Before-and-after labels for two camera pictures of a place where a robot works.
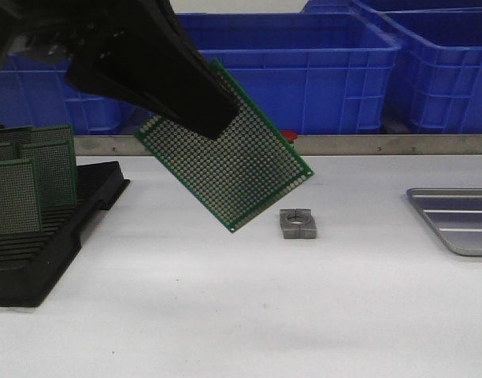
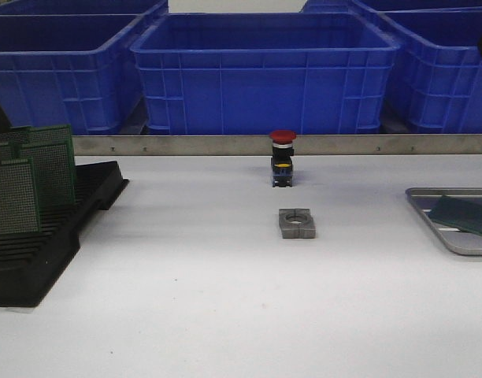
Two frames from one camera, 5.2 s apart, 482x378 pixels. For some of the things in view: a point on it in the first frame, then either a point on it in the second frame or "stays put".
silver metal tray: (463, 217) stays put
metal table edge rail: (316, 145) stays put
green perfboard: (14, 197) stays put
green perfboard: (239, 175) → (465, 216)
